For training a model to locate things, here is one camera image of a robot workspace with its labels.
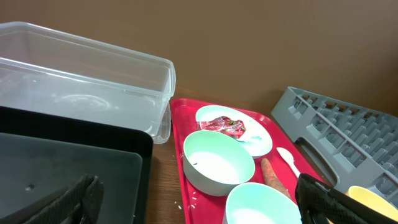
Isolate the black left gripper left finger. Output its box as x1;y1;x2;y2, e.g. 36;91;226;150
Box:
26;175;104;224

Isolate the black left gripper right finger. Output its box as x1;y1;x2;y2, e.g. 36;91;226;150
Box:
295;174;397;224

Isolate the yellow plastic cup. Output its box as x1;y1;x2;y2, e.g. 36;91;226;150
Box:
345;185;397;221

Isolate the orange carrot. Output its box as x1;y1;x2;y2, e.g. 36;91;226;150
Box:
261;158;292;199

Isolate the light blue bowl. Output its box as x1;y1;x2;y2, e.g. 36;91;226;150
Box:
223;182;302;224

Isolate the light blue plate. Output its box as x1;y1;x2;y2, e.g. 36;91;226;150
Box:
195;105;272;159

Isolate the mint green bowl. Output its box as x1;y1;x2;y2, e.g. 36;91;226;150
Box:
183;130;255;197

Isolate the red snack wrapper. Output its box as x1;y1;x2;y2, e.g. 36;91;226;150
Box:
197;116;246;139

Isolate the grey dishwasher rack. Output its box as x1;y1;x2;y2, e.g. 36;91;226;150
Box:
271;87;397;206

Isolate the white plastic spoon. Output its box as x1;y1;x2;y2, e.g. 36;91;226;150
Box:
276;147;300;177

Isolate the black plastic tray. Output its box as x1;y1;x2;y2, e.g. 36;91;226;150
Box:
1;107;153;223

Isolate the clear plastic bin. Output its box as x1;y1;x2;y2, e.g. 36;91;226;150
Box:
1;22;176;144

